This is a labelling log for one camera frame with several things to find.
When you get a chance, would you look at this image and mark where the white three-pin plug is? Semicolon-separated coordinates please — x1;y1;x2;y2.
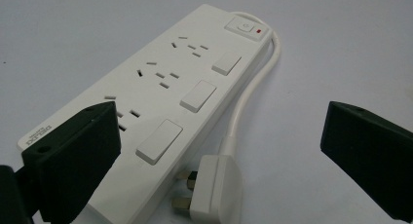
170;154;244;224

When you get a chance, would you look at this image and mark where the white power cable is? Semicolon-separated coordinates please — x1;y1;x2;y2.
217;11;282;158

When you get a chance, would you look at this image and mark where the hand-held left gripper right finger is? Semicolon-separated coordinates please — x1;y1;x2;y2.
319;100;413;223

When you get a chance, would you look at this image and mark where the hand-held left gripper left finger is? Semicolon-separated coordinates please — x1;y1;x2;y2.
20;100;122;224

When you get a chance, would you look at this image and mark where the white power strip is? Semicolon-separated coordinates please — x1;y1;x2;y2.
17;3;273;224

